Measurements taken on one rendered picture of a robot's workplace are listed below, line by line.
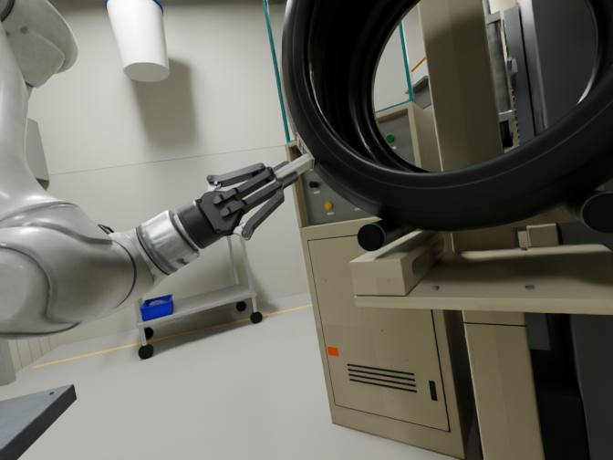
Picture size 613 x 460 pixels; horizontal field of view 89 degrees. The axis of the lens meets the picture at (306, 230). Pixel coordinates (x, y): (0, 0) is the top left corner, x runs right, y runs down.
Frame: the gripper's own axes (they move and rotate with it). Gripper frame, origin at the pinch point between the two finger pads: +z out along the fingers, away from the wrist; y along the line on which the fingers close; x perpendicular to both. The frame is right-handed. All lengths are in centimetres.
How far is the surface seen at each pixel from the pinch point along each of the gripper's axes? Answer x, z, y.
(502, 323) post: -28, 27, 48
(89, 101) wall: -237, -77, -300
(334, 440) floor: -103, -27, 68
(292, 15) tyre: 10.0, 12.3, -19.0
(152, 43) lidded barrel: -173, 9, -256
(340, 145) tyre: 5.7, 6.9, 3.2
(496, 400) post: -36, 17, 63
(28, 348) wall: -270, -239, -104
